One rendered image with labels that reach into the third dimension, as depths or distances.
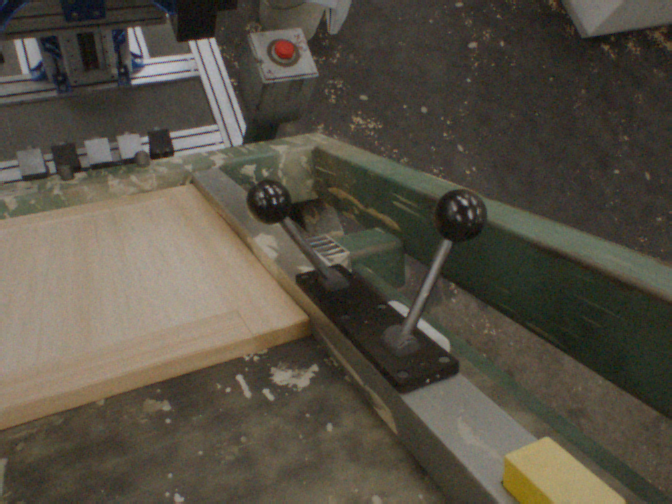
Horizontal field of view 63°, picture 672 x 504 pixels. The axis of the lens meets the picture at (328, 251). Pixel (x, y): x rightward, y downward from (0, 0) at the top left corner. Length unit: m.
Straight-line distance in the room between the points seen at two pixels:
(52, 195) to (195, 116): 0.97
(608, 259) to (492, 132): 2.01
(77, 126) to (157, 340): 1.42
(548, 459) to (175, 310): 0.39
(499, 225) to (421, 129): 1.77
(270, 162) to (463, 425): 0.79
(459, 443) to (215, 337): 0.25
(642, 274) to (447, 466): 0.27
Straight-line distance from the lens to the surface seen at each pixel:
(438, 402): 0.38
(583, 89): 3.01
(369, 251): 0.80
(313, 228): 1.15
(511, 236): 0.63
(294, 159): 1.08
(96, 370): 0.52
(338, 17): 0.59
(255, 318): 0.53
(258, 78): 1.16
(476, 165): 2.43
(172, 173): 1.03
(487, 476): 0.34
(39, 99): 1.95
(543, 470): 0.32
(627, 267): 0.56
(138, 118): 1.91
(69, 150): 1.22
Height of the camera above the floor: 1.83
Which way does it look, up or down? 65 degrees down
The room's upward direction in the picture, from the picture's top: 39 degrees clockwise
